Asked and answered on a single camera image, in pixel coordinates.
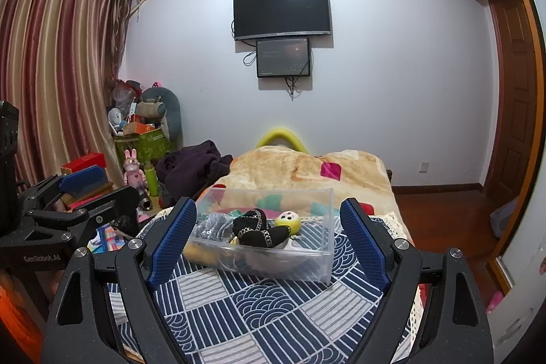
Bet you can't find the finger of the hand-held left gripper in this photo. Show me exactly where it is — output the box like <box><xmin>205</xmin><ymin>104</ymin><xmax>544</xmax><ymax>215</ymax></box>
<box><xmin>26</xmin><ymin>186</ymin><xmax>142</xmax><ymax>242</ymax></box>
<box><xmin>17</xmin><ymin>166</ymin><xmax>113</xmax><ymax>216</ymax></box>

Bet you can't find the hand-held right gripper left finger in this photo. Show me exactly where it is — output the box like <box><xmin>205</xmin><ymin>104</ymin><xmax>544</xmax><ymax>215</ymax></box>
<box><xmin>40</xmin><ymin>197</ymin><xmax>198</xmax><ymax>364</ymax></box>

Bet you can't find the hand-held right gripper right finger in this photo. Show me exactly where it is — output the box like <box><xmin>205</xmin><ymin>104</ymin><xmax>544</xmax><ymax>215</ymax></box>
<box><xmin>340</xmin><ymin>197</ymin><xmax>495</xmax><ymax>364</ymax></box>

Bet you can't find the yellow sponge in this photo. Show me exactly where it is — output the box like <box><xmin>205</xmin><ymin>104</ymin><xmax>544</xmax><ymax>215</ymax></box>
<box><xmin>188</xmin><ymin>242</ymin><xmax>223</xmax><ymax>263</ymax></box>

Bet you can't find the yellow round face toy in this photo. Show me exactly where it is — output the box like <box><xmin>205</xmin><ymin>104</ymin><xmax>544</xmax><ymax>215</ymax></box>
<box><xmin>274</xmin><ymin>211</ymin><xmax>303</xmax><ymax>237</ymax></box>

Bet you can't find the black plush with chain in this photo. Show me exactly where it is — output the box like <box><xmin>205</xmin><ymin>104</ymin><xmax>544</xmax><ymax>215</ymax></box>
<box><xmin>231</xmin><ymin>208</ymin><xmax>291</xmax><ymax>249</ymax></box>

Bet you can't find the clear plastic storage box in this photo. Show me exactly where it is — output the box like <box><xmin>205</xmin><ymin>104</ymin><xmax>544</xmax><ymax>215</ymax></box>
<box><xmin>183</xmin><ymin>185</ymin><xmax>334</xmax><ymax>286</ymax></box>

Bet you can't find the red box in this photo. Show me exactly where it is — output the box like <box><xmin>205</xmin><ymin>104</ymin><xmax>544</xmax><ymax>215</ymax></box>
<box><xmin>60</xmin><ymin>152</ymin><xmax>107</xmax><ymax>178</ymax></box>

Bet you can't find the white lace cloth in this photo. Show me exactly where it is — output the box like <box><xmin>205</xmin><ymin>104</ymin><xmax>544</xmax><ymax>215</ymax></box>
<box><xmin>366</xmin><ymin>211</ymin><xmax>413</xmax><ymax>246</ymax></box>

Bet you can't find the pile of papers and books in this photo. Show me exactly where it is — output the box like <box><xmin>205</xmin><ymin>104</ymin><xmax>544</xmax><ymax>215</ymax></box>
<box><xmin>86</xmin><ymin>224</ymin><xmax>129</xmax><ymax>254</ymax></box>

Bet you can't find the black flashlight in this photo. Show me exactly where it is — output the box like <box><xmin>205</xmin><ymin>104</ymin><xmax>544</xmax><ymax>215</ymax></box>
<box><xmin>136</xmin><ymin>187</ymin><xmax>154</xmax><ymax>212</ymax></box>

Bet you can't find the pink rabbit figure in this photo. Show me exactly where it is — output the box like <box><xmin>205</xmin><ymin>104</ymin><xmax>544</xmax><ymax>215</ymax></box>
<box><xmin>123</xmin><ymin>149</ymin><xmax>148</xmax><ymax>191</ymax></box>

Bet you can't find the green bottle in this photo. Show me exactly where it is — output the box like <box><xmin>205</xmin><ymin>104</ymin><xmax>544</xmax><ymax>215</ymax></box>
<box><xmin>144</xmin><ymin>163</ymin><xmax>161</xmax><ymax>198</ymax></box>

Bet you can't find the green storage box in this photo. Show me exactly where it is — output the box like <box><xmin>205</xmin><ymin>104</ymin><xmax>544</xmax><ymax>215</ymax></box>
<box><xmin>114</xmin><ymin>128</ymin><xmax>172</xmax><ymax>178</ymax></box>

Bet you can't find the small white fan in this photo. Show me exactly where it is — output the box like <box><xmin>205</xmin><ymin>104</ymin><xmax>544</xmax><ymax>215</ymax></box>
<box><xmin>107</xmin><ymin>109</ymin><xmax>125</xmax><ymax>135</ymax></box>

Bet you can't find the dark purple clothing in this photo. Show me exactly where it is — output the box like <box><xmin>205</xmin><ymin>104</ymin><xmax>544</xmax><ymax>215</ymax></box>
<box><xmin>156</xmin><ymin>140</ymin><xmax>234</xmax><ymax>208</ymax></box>

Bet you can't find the printed yellow blanket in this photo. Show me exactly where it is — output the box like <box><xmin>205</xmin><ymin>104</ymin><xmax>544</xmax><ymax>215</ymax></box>
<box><xmin>208</xmin><ymin>146</ymin><xmax>394</xmax><ymax>220</ymax></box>

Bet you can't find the blue patterned bed sheet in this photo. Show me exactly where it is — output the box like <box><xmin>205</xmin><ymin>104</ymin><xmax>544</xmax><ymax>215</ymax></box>
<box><xmin>102</xmin><ymin>214</ymin><xmax>428</xmax><ymax>364</ymax></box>

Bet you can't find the grey green plush toy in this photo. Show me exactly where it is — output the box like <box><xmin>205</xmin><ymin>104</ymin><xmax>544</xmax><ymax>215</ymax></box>
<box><xmin>140</xmin><ymin>86</ymin><xmax>183</xmax><ymax>144</ymax></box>

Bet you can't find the striped curtain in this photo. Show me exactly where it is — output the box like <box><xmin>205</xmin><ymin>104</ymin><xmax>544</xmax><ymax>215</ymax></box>
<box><xmin>0</xmin><ymin>0</ymin><xmax>129</xmax><ymax>195</ymax></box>

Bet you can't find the grey plastic basin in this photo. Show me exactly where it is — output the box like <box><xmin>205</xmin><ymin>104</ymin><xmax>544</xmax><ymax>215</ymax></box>
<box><xmin>489</xmin><ymin>197</ymin><xmax>520</xmax><ymax>239</ymax></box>

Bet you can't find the pink slipper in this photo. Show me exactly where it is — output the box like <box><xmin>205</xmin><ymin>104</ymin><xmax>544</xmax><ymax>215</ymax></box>
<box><xmin>486</xmin><ymin>290</ymin><xmax>505</xmax><ymax>314</ymax></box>

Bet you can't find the small black monitor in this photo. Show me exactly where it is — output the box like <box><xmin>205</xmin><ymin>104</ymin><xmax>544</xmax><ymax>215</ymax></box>
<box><xmin>256</xmin><ymin>37</ymin><xmax>311</xmax><ymax>79</ymax></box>

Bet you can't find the wooden door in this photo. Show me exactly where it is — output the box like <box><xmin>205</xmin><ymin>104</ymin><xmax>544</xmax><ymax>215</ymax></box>
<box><xmin>486</xmin><ymin>0</ymin><xmax>539</xmax><ymax>216</ymax></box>

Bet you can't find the large black television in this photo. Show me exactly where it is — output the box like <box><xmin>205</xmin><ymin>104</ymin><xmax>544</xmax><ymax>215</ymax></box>
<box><xmin>232</xmin><ymin>0</ymin><xmax>333</xmax><ymax>42</ymax></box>

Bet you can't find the yellow padded bed rail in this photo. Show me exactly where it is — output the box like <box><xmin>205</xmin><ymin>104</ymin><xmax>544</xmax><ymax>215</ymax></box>
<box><xmin>255</xmin><ymin>128</ymin><xmax>310</xmax><ymax>154</ymax></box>

